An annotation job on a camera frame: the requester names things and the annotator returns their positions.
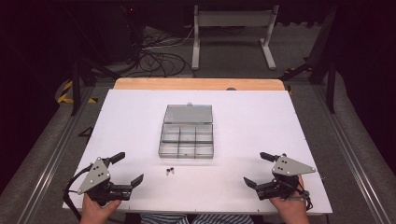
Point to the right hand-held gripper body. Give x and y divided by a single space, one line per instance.
288 168

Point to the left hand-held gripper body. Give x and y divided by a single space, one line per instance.
96 179

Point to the person's left hand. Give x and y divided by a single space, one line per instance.
95 213

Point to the person's right hand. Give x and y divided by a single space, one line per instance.
292 210

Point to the white table board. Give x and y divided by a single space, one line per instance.
130 124

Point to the person's striped pants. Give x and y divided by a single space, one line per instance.
218 219

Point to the clear plastic compartment box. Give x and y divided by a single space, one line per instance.
186 137

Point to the yellow black hazard tape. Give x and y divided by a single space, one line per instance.
67 93

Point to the black tripod stand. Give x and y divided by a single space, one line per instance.
76 81

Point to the black metal stand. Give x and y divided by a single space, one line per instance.
323 59

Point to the white metal stand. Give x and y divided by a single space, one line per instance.
233 18

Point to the black triangular bracket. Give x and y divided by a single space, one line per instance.
86 132

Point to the aluminium floor rail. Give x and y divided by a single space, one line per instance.
59 146
348 149

